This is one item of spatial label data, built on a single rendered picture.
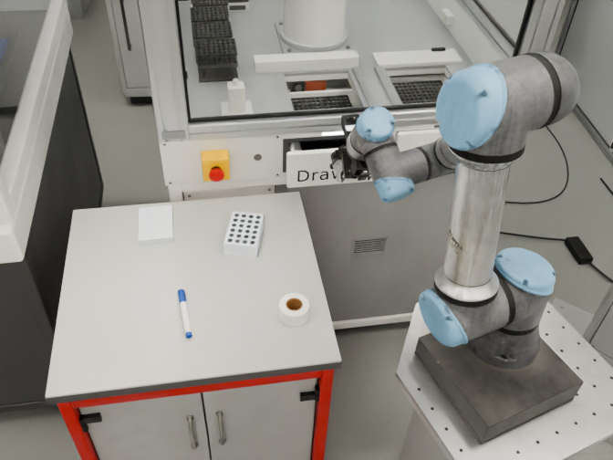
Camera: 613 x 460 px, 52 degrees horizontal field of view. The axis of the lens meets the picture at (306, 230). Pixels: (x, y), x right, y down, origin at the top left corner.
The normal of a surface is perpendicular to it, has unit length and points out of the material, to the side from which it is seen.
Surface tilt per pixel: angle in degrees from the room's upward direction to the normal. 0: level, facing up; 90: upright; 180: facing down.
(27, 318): 90
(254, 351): 0
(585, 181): 0
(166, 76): 90
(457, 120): 83
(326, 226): 90
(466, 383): 3
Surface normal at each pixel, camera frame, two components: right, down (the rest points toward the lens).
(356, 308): 0.17, 0.68
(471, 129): -0.90, 0.18
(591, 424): 0.04, -0.73
